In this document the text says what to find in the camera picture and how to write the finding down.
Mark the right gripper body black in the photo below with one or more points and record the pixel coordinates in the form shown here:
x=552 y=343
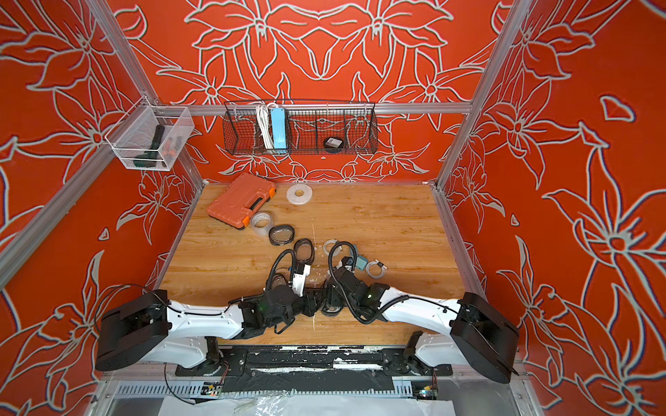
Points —
x=336 y=301

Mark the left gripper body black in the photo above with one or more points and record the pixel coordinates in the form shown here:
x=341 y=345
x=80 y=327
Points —
x=306 y=306

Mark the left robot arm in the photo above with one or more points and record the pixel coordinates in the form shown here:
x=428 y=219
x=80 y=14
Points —
x=153 y=328

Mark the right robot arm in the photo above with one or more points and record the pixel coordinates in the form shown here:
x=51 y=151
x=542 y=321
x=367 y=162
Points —
x=468 y=330

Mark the teal charger cube right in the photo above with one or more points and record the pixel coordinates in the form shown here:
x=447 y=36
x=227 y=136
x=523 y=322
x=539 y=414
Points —
x=361 y=263

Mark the clear tape roll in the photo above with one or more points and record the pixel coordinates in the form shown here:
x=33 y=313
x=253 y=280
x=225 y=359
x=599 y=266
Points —
x=262 y=223

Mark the white tape roll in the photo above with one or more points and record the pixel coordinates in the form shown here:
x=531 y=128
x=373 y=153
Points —
x=299 y=194

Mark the orange tool case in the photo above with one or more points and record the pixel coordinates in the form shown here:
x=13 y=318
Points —
x=242 y=200

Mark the black item in basket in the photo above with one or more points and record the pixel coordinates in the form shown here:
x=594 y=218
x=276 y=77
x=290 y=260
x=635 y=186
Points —
x=333 y=145

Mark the blue power bank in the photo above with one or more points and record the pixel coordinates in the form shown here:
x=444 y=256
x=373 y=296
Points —
x=279 y=136

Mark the dark green tool in bin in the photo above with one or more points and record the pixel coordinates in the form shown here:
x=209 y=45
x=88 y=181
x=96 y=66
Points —
x=149 y=157

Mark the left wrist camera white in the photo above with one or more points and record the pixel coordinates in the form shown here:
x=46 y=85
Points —
x=300 y=274

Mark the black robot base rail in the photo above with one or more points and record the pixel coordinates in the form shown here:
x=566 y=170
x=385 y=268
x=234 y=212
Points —
x=316 y=369

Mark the black wire wall basket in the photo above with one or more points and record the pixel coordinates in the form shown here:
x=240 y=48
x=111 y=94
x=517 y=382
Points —
x=248 y=127

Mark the clear acrylic wall bin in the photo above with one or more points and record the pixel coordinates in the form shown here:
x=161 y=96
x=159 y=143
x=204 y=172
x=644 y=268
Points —
x=132 y=134

